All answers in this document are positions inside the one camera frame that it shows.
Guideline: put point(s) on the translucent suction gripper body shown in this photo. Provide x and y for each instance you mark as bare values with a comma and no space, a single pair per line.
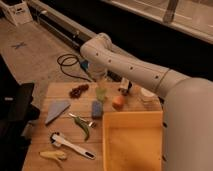
98,74

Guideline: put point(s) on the dark red grape bunch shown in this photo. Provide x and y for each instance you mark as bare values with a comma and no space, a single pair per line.
76,92

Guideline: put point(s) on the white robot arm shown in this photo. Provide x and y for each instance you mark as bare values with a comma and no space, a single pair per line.
187,141

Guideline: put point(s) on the blue power box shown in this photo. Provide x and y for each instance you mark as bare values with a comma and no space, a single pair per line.
84,64

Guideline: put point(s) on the green plastic cup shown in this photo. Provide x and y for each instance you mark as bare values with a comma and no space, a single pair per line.
101,94

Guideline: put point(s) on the blue rectangular sponge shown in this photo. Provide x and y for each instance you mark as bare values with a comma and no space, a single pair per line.
97,109

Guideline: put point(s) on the orange round fruit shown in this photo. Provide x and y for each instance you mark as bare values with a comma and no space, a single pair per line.
118,102

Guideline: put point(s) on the small metal spoon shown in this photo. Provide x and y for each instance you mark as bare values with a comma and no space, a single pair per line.
89,123

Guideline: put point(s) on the green chili pepper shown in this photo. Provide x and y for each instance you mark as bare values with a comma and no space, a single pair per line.
83,126

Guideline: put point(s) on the white round container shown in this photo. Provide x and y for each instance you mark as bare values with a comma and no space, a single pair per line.
146,95

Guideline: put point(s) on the grey triangular cloth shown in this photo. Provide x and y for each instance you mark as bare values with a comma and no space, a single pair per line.
56,108

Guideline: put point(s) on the yellow plastic bin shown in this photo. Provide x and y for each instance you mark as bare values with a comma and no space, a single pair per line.
132,141

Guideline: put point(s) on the black chair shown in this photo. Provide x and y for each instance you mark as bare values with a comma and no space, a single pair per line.
16,111

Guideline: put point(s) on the yellow banana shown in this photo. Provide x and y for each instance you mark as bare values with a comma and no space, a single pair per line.
56,155

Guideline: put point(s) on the white crate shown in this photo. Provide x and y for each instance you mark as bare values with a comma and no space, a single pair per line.
17,14

